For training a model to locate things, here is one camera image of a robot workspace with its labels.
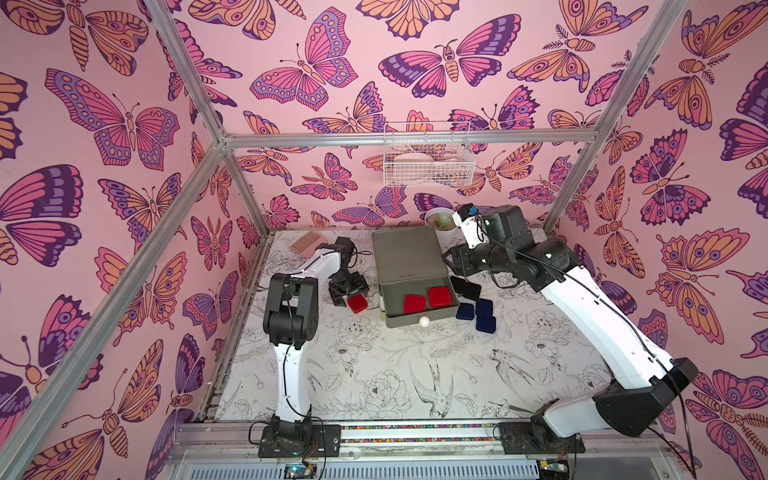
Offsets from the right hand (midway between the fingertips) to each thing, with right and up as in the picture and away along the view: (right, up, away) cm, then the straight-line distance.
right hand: (445, 256), depth 71 cm
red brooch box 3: (-24, -16, +26) cm, 39 cm away
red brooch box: (0, -11, +12) cm, 16 cm away
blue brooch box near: (+19, -22, +28) cm, 41 cm away
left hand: (-23, -13, +29) cm, 39 cm away
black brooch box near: (+14, -12, +29) cm, 35 cm away
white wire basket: (-1, +32, +24) cm, 40 cm away
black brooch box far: (+10, -10, +33) cm, 36 cm away
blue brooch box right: (+18, -18, +28) cm, 38 cm away
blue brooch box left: (+10, -18, +23) cm, 31 cm away
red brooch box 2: (-7, -13, +11) cm, 19 cm away
